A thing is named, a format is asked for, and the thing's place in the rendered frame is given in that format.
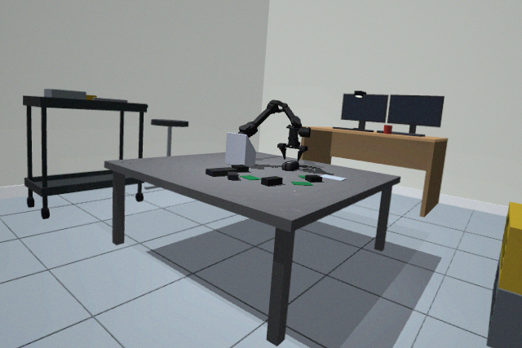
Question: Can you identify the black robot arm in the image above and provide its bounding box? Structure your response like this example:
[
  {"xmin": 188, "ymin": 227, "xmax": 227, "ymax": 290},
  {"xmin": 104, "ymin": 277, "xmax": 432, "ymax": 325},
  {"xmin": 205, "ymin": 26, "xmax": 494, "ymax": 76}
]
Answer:
[{"xmin": 238, "ymin": 100, "xmax": 311, "ymax": 138}]

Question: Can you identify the dark grey switch controller unit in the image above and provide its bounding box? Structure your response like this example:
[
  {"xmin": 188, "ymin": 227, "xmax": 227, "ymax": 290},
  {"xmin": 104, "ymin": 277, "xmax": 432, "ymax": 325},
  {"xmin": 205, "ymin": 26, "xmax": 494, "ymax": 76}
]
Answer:
[{"xmin": 281, "ymin": 161, "xmax": 299, "ymax": 171}]

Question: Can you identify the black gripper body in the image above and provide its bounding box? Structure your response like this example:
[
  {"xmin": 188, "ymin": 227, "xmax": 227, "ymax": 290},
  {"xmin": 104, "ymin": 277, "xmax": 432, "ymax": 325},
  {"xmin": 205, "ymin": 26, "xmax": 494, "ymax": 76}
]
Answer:
[{"xmin": 277, "ymin": 136, "xmax": 307, "ymax": 152}]

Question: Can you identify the flat green rectangular board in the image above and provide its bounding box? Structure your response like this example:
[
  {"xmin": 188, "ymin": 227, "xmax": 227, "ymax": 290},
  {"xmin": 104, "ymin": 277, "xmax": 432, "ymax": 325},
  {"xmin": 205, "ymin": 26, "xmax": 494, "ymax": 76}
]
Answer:
[{"xmin": 240, "ymin": 175, "xmax": 261, "ymax": 180}]

